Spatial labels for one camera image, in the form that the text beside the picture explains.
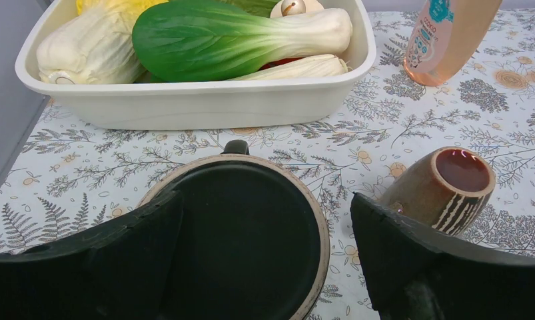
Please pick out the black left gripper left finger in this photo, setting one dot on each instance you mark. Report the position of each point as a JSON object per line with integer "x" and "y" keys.
{"x": 116, "y": 270}

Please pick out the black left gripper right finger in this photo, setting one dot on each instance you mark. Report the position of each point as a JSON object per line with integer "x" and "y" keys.
{"x": 413, "y": 271}

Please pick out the brown striped small mug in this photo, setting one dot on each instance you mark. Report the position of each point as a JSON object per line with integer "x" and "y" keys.
{"x": 447, "y": 190}

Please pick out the black mug with tan rim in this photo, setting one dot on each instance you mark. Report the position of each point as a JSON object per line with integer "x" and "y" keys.
{"x": 253, "y": 241}

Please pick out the white plastic vegetable tub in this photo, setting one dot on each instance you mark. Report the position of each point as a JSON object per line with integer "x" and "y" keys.
{"x": 205, "y": 105}

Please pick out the white napa cabbage toy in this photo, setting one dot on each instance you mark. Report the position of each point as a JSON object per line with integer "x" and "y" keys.
{"x": 95, "y": 47}

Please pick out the white corn cob toy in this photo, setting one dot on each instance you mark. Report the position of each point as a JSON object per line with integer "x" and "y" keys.
{"x": 309, "y": 67}

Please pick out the green bok choy toy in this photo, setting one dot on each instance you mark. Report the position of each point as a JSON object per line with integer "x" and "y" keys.
{"x": 192, "y": 41}

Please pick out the pink drink bottle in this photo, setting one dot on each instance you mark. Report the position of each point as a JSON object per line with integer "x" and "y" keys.
{"x": 446, "y": 34}

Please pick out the red vegetable toy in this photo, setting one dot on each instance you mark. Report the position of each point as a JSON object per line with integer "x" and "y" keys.
{"x": 277, "y": 63}

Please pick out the white mushroom toy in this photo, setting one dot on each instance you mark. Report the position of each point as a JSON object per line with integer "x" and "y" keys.
{"x": 294, "y": 7}

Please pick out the green leaf vegetable toy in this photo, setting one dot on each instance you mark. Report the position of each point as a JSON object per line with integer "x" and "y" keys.
{"x": 260, "y": 8}

